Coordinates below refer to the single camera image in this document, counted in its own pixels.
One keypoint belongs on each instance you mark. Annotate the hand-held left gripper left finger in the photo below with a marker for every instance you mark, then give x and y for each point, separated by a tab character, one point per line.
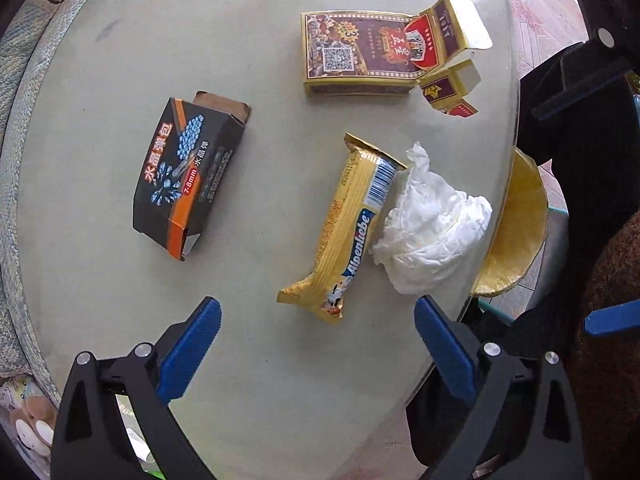
192	345

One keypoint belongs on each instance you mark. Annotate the cream coffee table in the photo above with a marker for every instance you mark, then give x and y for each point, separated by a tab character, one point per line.
100	60

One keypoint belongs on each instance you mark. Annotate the brown fuzzy garment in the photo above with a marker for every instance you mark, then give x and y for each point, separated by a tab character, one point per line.
615	270

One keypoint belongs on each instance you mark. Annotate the white tissue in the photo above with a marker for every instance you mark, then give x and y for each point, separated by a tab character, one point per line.
435	230

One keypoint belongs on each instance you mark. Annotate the yellow round stool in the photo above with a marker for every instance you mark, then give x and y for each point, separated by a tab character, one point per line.
515	230

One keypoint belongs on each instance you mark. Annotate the green chip bag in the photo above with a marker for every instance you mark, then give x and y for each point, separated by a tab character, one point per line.
151	472

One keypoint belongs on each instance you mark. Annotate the black and orange printed box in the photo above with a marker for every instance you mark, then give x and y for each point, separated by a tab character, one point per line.
190	175

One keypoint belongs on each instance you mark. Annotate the brown and yellow carton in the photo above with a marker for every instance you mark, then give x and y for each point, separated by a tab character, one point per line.
365	55

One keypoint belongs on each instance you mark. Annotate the yellow candy wrapper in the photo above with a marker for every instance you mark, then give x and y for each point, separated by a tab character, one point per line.
345	230

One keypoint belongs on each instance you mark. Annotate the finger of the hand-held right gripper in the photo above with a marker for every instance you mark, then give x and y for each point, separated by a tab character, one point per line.
612	319
575	80

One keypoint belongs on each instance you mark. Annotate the green plastic stool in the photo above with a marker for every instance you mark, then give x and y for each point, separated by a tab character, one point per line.
489	306

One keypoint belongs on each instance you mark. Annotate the brown plush monkey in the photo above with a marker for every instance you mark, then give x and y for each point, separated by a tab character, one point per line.
30	417

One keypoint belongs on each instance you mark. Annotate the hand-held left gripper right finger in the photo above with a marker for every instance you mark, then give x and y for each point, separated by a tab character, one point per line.
445	345

